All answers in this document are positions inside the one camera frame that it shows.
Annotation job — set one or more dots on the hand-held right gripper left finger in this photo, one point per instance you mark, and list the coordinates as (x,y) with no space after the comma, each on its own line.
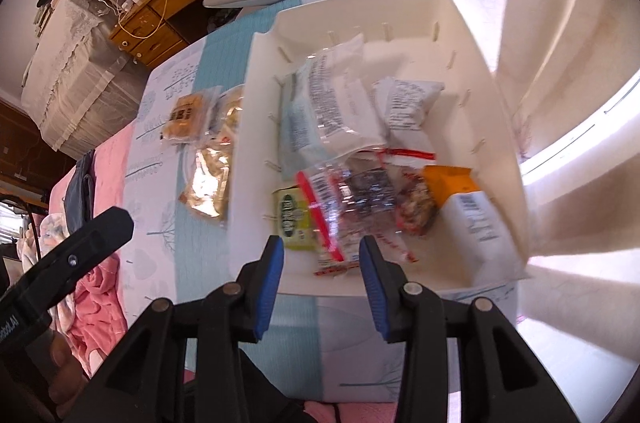
(267,293)

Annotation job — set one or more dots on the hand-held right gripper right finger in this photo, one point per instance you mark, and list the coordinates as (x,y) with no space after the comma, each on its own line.
(375,293)

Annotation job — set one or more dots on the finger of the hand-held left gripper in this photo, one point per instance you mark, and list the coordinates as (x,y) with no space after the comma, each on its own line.
(90,248)

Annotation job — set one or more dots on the green candy packet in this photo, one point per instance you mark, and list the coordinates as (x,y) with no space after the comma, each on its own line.
(292,218)

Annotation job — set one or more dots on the dark snack packet red label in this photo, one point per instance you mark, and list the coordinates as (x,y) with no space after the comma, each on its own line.
(360,203)

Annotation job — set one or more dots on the white red-edged snack packet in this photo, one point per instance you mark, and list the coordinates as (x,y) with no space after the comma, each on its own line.
(480,238)

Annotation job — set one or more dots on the puffed rice cake packet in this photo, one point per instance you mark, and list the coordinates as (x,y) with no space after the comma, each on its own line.
(227,110)
(207,178)

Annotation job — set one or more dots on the orange snack packet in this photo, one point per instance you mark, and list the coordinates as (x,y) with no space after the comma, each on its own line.
(450,185)

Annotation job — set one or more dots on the orange pastry packet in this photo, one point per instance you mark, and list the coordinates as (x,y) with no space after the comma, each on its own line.
(187,115)

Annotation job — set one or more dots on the white plastic storage bin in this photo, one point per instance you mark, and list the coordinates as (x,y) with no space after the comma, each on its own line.
(450,53)

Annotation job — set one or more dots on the person's left hand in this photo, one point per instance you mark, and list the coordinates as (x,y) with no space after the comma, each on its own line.
(62,373)

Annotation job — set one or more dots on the pink floral quilt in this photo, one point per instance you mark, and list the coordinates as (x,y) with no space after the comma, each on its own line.
(95,298)

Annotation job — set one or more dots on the grey blue garment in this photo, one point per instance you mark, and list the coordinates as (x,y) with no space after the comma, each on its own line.
(80,188)

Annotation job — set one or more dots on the dark wooden furniture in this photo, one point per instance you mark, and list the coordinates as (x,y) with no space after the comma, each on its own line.
(20,138)

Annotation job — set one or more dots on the white lace furniture cover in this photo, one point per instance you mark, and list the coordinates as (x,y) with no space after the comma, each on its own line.
(70,68)

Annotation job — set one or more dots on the small white snack packet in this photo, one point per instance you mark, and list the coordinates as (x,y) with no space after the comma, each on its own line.
(407,103)

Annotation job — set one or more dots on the pale blue clear snack packet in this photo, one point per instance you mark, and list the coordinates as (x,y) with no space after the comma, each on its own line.
(330,103)

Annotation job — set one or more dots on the white floral curtain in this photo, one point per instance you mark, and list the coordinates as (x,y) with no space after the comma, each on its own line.
(525,28)

